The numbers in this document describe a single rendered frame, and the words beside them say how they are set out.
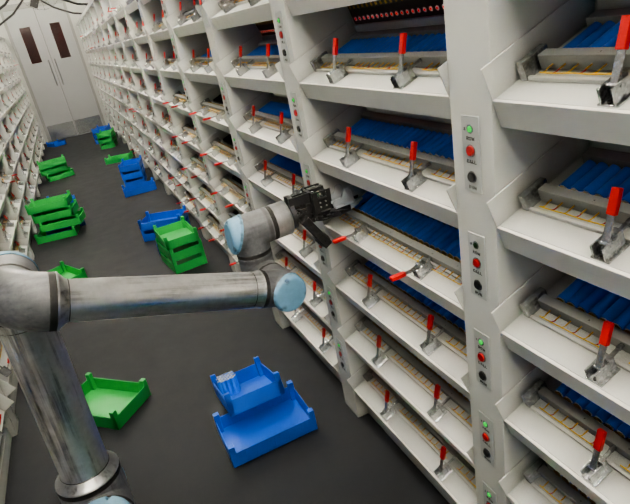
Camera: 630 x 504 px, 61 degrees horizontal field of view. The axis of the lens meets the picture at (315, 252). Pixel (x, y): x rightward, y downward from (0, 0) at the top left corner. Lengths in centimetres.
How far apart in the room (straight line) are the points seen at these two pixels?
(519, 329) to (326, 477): 94
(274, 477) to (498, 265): 111
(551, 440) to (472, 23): 70
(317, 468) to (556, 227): 117
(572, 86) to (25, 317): 96
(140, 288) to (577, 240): 80
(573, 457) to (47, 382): 104
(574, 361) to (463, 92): 44
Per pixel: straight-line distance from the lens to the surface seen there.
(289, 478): 177
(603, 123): 72
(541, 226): 86
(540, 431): 108
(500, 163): 86
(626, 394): 87
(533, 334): 96
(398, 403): 171
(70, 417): 136
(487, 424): 116
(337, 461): 178
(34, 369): 129
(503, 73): 83
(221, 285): 118
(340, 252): 157
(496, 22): 82
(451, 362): 122
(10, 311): 112
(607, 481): 102
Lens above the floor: 127
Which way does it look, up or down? 24 degrees down
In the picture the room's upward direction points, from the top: 11 degrees counter-clockwise
